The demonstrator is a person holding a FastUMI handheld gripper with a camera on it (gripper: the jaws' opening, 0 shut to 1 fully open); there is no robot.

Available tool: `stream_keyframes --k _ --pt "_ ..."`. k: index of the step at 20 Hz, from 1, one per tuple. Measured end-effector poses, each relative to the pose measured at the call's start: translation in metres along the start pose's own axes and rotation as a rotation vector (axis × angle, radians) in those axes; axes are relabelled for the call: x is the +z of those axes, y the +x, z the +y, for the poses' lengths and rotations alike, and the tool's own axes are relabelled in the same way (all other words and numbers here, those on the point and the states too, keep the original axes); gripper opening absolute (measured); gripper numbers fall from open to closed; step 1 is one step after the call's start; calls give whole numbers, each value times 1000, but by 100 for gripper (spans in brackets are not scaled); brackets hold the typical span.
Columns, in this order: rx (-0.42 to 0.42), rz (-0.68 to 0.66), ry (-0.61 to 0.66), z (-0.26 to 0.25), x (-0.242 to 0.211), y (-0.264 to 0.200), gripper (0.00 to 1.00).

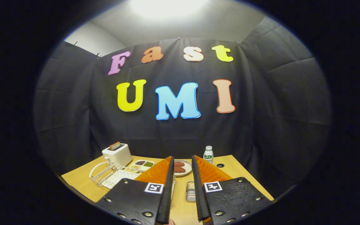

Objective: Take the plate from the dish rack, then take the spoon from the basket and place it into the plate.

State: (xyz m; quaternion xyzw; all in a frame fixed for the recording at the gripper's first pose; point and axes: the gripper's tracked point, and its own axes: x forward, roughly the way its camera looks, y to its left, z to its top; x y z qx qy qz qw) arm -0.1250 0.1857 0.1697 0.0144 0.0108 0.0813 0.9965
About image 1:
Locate white green drink bottle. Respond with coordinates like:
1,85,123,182
203,146,214,164

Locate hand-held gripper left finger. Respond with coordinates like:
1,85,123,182
96,156,175,225

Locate metal wire basket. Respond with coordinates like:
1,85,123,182
185,181,197,202

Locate white divided dish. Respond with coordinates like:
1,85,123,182
130,160,155,172

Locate black backdrop cloth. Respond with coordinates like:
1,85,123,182
33,17,332,194

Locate white drip tray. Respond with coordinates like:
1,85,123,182
103,170,141,189

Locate white toaster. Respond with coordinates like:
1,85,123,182
102,143,133,167

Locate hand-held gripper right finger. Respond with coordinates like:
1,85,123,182
191,155,273,225

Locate white wire dish rack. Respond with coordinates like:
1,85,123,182
89,162,149,189

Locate beige plate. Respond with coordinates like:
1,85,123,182
174,160,193,177

